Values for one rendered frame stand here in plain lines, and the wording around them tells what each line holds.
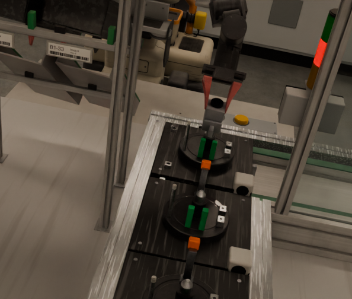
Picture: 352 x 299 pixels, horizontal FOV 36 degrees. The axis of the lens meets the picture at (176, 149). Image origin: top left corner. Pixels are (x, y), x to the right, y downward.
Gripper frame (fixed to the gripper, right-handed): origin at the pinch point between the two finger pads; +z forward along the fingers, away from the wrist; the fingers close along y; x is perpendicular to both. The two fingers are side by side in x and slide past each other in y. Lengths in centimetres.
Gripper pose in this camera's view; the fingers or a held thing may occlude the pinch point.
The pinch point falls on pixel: (216, 108)
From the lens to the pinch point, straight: 128.4
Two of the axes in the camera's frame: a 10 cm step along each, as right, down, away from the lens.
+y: 9.8, 2.2, 0.1
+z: -2.2, 9.7, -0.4
